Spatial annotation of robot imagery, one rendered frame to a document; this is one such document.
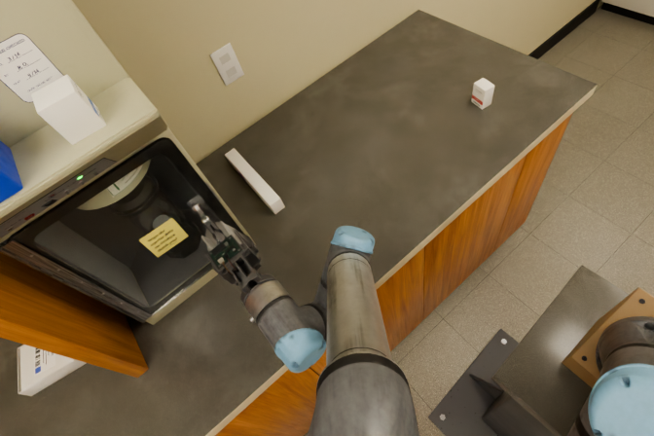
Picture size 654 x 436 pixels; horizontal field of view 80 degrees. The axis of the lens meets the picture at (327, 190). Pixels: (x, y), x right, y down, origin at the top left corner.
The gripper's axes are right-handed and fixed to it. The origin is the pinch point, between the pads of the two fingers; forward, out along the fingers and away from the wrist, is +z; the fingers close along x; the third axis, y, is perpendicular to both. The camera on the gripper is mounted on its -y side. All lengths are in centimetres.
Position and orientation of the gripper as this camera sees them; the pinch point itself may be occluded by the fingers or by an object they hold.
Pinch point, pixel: (216, 231)
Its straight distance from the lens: 88.1
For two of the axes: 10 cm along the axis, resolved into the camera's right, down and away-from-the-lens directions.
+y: -2.2, -5.4, -8.1
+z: -6.2, -5.6, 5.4
